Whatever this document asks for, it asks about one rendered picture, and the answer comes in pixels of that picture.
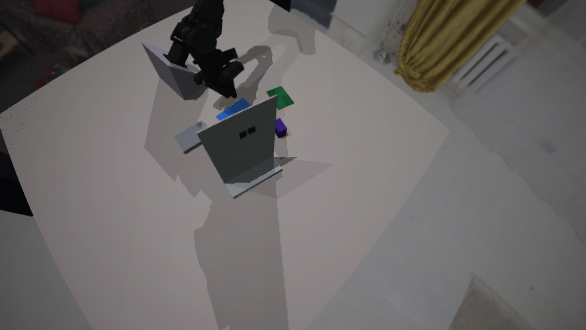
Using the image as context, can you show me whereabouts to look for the blue square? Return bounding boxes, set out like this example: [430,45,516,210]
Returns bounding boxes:
[217,98,252,120]

